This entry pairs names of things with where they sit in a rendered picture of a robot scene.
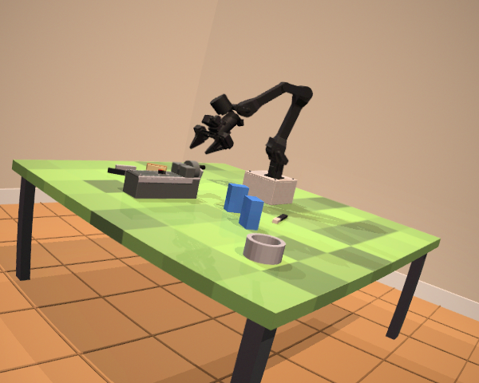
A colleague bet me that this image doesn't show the blue rectangular block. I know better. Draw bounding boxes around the blue rectangular block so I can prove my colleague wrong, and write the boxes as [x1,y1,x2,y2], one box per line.
[239,195,264,231]
[224,183,249,213]

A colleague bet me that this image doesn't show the grey hollow cylinder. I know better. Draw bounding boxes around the grey hollow cylinder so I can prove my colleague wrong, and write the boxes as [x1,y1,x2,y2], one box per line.
[243,233,286,265]

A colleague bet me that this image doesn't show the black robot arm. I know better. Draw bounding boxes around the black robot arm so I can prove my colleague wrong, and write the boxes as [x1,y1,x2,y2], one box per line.
[201,82,313,180]

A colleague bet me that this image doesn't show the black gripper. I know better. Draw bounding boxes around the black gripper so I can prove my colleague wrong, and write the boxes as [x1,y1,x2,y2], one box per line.
[190,119,234,154]

